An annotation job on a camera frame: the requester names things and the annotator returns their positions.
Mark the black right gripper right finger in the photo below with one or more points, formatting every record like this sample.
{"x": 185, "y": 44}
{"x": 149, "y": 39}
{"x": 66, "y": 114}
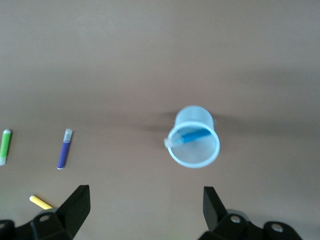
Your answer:
{"x": 225, "y": 222}

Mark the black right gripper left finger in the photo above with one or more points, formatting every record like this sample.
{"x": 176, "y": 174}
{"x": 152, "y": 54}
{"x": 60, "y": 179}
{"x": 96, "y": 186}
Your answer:
{"x": 67, "y": 215}

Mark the blue marker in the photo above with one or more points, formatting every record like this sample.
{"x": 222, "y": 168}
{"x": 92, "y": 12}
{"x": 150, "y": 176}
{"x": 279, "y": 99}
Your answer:
{"x": 192, "y": 137}

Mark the yellow marker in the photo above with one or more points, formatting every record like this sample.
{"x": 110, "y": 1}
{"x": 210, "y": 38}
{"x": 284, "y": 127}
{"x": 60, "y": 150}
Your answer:
{"x": 41, "y": 202}

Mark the purple marker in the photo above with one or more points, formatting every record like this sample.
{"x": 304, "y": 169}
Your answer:
{"x": 64, "y": 151}

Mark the translucent blue plastic cup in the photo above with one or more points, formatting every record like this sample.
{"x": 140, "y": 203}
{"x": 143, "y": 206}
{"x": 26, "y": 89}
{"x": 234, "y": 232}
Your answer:
{"x": 193, "y": 140}

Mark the green marker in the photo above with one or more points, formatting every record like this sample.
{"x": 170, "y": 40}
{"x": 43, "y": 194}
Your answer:
{"x": 5, "y": 147}

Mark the brown table cover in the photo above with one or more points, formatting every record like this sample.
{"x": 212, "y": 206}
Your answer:
{"x": 150, "y": 62}

